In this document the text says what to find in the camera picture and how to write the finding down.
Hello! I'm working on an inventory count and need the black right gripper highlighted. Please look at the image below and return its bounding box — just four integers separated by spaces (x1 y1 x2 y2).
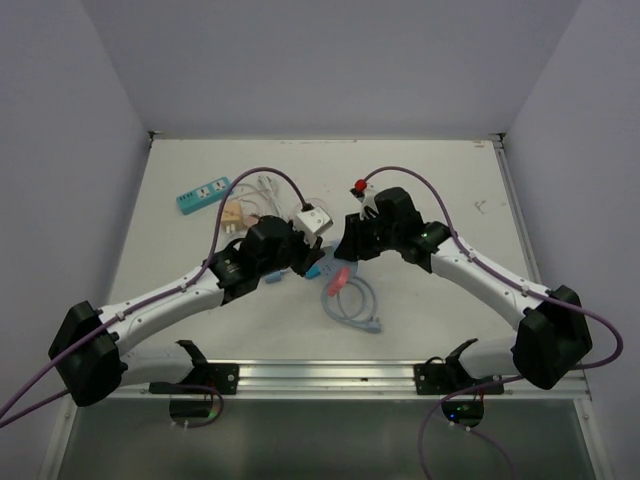
338 210 402 261

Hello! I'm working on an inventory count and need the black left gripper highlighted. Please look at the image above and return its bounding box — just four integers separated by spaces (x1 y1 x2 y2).
258 218 325 277

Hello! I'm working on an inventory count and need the red pink cube adapter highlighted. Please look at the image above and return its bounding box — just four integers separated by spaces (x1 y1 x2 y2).
327 267 351 297

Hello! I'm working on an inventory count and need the light blue charger plug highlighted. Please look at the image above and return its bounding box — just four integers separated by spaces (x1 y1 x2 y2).
264 270 286 284

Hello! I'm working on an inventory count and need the blue cube socket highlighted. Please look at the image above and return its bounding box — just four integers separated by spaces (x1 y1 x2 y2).
305 266 321 280

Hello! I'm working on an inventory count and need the white power cord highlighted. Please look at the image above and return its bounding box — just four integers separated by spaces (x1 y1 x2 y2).
234 173 291 221

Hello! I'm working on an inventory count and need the teal power strip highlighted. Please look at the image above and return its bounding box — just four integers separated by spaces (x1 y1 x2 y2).
176 177 231 215

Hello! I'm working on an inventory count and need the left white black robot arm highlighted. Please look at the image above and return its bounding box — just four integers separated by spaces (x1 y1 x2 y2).
49 208 332 407

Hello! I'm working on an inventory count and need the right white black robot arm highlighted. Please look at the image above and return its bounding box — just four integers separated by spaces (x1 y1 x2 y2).
335 183 592 393

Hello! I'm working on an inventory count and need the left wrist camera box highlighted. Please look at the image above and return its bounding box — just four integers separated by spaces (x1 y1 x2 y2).
293 207 333 247

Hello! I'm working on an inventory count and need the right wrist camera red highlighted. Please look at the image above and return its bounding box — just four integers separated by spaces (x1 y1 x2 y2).
350 179 378 219

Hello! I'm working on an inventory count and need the aluminium front rail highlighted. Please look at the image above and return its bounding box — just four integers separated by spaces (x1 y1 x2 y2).
64 357 594 400

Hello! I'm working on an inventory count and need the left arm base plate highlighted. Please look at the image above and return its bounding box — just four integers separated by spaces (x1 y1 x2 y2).
149 363 240 395

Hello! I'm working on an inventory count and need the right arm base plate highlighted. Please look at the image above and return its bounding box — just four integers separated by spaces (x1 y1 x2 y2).
413 362 495 396

